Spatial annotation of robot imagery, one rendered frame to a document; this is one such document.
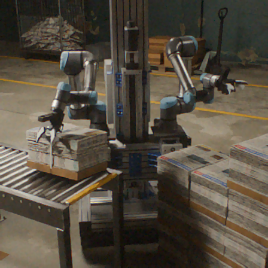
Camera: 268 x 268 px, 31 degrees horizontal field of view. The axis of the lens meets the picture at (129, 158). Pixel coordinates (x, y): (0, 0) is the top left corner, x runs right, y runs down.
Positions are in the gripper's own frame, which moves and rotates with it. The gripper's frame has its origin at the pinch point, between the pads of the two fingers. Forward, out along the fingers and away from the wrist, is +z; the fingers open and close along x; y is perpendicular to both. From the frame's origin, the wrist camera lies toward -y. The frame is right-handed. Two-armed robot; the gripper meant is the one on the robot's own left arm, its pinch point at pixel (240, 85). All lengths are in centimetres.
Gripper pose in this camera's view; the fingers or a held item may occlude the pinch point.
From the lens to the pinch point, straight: 301.5
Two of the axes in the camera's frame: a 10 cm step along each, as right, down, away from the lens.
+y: 1.3, 8.9, 4.4
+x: -8.5, 3.3, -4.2
